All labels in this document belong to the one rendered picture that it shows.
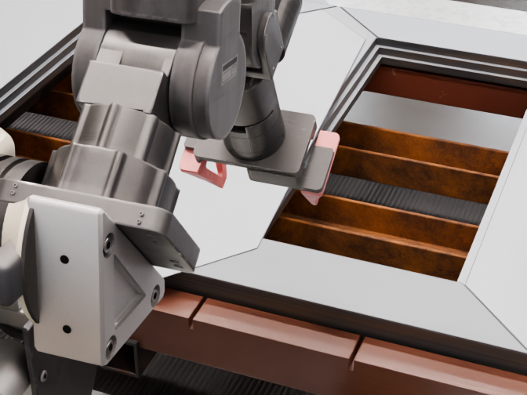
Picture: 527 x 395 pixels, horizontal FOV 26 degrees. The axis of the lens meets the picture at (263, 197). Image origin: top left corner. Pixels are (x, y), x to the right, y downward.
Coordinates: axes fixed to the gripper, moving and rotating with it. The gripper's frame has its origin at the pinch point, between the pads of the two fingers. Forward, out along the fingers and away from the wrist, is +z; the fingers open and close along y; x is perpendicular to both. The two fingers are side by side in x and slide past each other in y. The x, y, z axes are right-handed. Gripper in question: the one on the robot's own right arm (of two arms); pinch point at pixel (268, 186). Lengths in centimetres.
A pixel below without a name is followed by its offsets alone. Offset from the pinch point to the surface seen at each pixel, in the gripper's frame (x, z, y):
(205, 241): -0.7, 16.5, 10.1
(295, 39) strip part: -49, 41, 16
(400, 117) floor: -128, 177, 25
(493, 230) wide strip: -12.0, 22.4, -20.4
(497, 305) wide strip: 0.1, 16.2, -23.0
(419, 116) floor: -130, 178, 19
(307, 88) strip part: -36, 34, 10
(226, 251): 0.2, 16.1, 7.3
